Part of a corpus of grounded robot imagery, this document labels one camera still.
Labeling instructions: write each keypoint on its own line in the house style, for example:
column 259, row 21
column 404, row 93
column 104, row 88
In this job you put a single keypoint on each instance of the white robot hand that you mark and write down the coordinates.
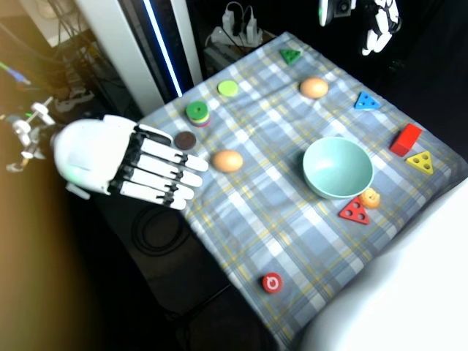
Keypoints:
column 91, row 153
column 380, row 36

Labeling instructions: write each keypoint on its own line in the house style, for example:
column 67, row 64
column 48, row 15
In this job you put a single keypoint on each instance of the brown egg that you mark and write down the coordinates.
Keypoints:
column 227, row 161
column 313, row 87

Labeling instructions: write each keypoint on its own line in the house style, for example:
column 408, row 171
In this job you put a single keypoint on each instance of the teal bowl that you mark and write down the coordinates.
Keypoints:
column 338, row 168

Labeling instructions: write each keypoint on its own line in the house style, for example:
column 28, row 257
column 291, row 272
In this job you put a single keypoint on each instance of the blue triangle block with holes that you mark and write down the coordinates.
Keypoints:
column 366, row 102

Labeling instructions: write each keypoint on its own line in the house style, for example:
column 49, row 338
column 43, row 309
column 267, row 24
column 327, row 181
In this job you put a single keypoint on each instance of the green triangle block with holes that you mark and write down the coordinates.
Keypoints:
column 290, row 55

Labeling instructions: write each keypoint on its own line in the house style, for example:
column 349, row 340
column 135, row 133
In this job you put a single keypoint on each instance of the brown round disc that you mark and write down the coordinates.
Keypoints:
column 184, row 140

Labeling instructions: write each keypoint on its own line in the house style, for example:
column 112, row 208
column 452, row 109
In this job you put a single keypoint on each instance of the red rectangular block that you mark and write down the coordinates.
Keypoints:
column 405, row 140

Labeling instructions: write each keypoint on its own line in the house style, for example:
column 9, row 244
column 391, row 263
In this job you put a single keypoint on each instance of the white column with blue light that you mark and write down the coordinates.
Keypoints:
column 139, row 51

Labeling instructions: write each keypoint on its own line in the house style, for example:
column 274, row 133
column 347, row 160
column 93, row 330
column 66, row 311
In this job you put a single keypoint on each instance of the stack of coloured rings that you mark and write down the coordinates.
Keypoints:
column 197, row 113

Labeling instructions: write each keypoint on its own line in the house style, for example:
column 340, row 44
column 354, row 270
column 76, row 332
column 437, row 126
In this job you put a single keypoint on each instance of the white plug adapter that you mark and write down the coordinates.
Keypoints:
column 231, row 18
column 251, row 23

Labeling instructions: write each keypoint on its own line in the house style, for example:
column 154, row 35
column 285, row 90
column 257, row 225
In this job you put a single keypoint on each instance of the yellow triangle block with holes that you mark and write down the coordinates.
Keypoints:
column 421, row 162

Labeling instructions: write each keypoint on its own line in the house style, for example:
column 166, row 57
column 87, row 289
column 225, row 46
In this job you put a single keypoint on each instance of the white power strip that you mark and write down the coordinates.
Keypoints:
column 237, row 36

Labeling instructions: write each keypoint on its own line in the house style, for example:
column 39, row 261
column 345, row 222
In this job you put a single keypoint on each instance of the light green round disc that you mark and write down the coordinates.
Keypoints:
column 227, row 88

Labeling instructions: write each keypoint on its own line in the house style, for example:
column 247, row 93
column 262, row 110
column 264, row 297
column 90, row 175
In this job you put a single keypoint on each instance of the small orange toy figure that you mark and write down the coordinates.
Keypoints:
column 370, row 198

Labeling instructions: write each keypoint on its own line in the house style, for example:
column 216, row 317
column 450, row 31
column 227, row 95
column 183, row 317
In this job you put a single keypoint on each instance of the red triangle block with holes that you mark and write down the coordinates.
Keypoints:
column 354, row 213

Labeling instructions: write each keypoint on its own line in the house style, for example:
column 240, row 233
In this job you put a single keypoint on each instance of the plaid blue yellow cloth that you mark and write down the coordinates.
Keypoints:
column 263, row 219

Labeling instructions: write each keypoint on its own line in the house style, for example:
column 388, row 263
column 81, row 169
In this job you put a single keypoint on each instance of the red round button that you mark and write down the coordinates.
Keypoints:
column 272, row 283

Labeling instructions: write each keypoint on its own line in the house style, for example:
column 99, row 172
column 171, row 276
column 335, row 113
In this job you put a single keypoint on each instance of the white blurred robot body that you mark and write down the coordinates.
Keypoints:
column 402, row 285

